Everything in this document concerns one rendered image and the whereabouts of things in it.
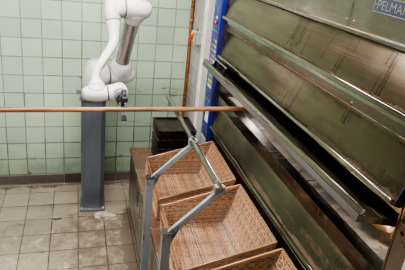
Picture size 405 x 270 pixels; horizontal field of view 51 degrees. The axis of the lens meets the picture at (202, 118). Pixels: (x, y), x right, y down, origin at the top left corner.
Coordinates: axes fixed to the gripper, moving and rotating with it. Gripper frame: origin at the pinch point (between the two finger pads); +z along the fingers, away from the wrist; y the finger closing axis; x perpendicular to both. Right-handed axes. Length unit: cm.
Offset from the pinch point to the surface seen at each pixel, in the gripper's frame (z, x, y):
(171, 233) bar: 90, -13, 23
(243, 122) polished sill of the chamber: 19, -69, 1
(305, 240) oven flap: 107, -68, 19
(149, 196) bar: 42, -11, 34
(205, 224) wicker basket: 37, -47, 60
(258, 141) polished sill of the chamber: 44, -69, 1
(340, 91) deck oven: 105, -69, -48
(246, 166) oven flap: 36, -67, 21
